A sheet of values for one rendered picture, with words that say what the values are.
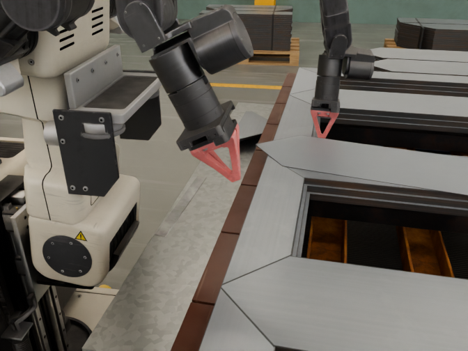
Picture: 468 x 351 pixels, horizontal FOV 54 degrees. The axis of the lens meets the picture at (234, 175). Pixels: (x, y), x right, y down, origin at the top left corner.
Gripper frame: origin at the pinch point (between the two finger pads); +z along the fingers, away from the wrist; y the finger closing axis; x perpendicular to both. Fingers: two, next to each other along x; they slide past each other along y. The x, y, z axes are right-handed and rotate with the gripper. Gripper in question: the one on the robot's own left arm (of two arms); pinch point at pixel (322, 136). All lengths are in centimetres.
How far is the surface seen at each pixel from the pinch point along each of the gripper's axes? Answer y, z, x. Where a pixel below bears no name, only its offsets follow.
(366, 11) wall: 677, -100, -44
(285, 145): -8.0, 1.7, 8.2
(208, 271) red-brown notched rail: -50, 16, 15
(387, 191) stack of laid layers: -22.4, 6.4, -14.2
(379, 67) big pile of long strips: 71, -17, -18
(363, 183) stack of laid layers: -22.5, 5.2, -9.4
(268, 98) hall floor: 293, 16, 51
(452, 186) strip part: -20.3, 4.2, -26.5
